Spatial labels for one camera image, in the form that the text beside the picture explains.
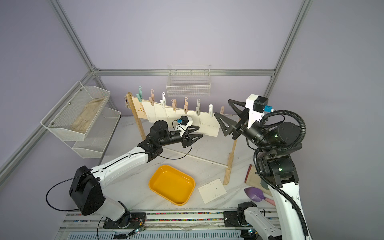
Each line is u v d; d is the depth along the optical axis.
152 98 0.65
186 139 0.63
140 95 0.66
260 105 0.35
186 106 0.63
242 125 0.41
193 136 0.65
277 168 0.38
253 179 0.87
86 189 0.42
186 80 0.96
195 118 0.66
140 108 0.73
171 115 0.69
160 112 0.69
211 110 0.61
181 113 0.67
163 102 0.65
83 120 0.77
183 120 0.58
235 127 0.40
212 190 0.84
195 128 0.71
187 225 0.73
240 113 0.49
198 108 0.61
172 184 0.86
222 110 0.62
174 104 0.63
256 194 0.80
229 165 0.94
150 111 0.72
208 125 0.68
